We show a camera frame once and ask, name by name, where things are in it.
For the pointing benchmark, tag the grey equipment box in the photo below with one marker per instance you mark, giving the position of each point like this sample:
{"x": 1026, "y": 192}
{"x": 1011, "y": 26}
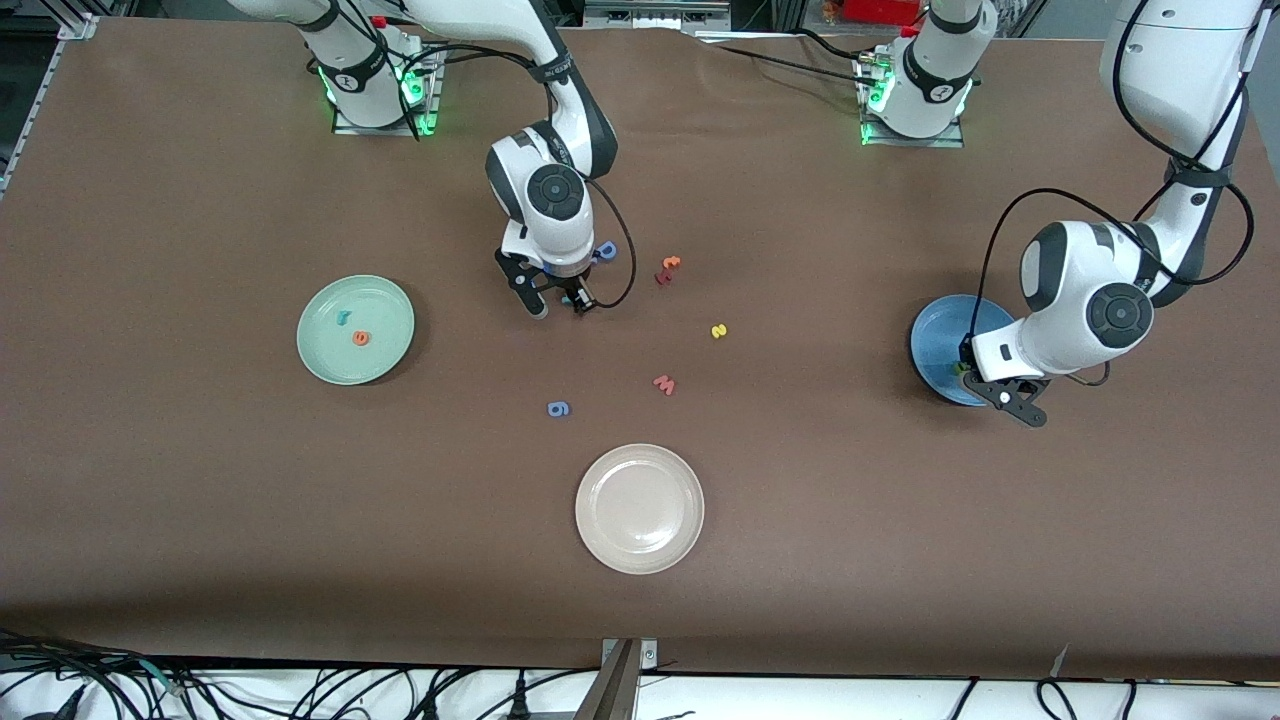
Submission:
{"x": 655, "y": 15}

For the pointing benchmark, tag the beige plate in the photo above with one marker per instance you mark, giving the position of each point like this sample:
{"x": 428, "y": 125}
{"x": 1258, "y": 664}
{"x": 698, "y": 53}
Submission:
{"x": 639, "y": 509}

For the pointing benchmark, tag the brown table cover sheet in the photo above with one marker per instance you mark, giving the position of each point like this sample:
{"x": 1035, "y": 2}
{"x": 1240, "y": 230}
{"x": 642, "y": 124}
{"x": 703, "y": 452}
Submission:
{"x": 900, "y": 550}

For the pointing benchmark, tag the aluminium frame beam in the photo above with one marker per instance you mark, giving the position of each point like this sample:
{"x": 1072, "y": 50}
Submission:
{"x": 610, "y": 690}

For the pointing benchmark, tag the blue plate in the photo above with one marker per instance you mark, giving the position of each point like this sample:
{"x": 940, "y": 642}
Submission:
{"x": 935, "y": 345}

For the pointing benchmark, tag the blue foam letter D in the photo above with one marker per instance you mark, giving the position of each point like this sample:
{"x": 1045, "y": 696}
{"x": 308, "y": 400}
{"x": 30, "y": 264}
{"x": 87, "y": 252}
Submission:
{"x": 607, "y": 251}

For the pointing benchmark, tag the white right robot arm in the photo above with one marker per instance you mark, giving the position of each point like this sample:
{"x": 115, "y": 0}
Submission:
{"x": 540, "y": 245}

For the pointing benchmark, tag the black power plug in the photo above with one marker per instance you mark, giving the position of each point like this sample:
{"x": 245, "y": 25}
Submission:
{"x": 518, "y": 695}

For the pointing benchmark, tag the pink foam letter W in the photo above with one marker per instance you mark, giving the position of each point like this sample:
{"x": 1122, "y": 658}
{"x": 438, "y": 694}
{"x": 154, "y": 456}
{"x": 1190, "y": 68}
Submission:
{"x": 664, "y": 385}

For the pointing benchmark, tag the aluminium table edge rail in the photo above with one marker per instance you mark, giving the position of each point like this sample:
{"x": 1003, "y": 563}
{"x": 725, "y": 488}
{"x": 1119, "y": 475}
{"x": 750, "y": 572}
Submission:
{"x": 35, "y": 100}

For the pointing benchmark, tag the grey tape flap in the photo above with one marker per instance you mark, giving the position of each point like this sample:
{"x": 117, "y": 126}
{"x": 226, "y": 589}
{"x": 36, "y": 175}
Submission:
{"x": 1061, "y": 660}

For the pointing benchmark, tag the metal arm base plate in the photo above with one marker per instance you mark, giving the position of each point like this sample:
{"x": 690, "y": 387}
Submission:
{"x": 915, "y": 142}
{"x": 436, "y": 90}

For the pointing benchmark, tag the pale green plate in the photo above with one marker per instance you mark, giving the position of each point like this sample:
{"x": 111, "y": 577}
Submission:
{"x": 355, "y": 360}

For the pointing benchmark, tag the red background object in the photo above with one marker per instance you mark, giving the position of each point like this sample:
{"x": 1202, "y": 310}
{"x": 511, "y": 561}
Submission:
{"x": 880, "y": 10}

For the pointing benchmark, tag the metal bracket plate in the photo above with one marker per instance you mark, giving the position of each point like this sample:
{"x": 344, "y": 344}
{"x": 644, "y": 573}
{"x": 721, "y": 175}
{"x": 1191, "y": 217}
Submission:
{"x": 648, "y": 655}

